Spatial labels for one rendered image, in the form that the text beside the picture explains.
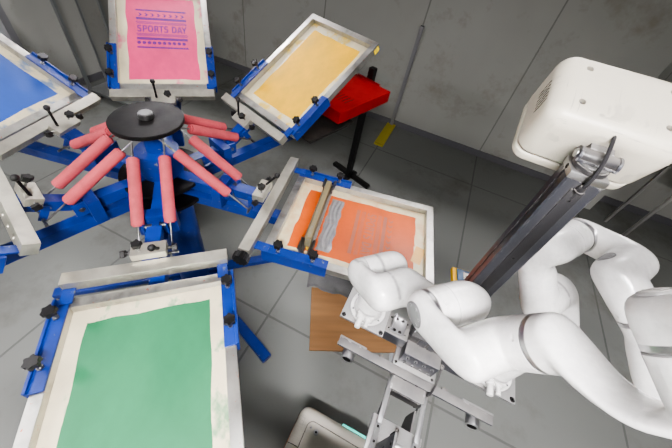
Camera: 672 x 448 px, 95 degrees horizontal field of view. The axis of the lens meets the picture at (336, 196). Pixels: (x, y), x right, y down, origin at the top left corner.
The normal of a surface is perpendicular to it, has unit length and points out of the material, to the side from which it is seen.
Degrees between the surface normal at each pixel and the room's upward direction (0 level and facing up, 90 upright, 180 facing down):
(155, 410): 0
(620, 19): 90
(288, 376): 0
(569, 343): 2
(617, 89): 27
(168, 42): 32
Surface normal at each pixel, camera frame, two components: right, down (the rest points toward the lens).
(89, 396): 0.15, -0.70
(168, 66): 0.28, -0.22
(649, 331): -0.99, 0.07
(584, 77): -0.05, -0.36
